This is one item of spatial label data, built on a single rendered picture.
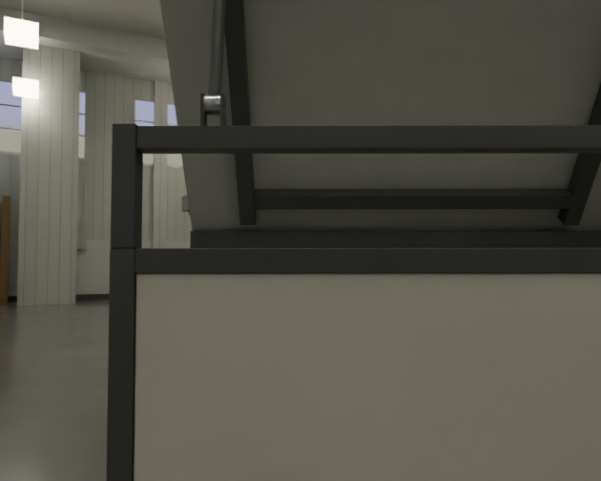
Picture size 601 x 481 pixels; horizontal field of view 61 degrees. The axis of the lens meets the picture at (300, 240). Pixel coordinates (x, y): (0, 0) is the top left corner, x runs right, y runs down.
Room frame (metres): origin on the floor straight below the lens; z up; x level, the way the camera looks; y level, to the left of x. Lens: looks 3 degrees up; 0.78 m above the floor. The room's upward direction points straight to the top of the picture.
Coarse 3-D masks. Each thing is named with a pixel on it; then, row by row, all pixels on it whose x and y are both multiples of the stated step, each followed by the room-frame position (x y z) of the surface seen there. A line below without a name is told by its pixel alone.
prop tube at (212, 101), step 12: (216, 0) 0.88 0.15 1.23; (216, 12) 0.87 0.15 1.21; (216, 24) 0.86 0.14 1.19; (216, 36) 0.86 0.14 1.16; (216, 48) 0.85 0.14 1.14; (216, 60) 0.84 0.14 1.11; (216, 72) 0.84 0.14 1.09; (216, 84) 0.83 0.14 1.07; (204, 96) 0.82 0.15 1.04; (216, 96) 0.82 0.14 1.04; (204, 108) 0.82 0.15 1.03; (216, 108) 0.82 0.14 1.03
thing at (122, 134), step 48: (144, 144) 0.81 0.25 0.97; (192, 144) 0.81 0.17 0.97; (240, 144) 0.81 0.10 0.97; (288, 144) 0.81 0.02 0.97; (336, 144) 0.81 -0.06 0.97; (384, 144) 0.81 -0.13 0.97; (432, 144) 0.81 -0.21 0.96; (480, 144) 0.81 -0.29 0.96; (528, 144) 0.81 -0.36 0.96; (576, 144) 0.81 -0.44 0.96
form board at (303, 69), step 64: (192, 0) 1.08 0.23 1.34; (256, 0) 1.08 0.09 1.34; (320, 0) 1.08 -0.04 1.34; (384, 0) 1.08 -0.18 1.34; (448, 0) 1.08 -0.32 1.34; (512, 0) 1.08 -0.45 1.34; (576, 0) 1.08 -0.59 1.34; (192, 64) 1.16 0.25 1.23; (256, 64) 1.16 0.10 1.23; (320, 64) 1.16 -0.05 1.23; (384, 64) 1.16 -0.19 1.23; (448, 64) 1.16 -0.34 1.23; (512, 64) 1.16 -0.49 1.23; (576, 64) 1.16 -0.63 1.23; (192, 192) 1.35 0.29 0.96
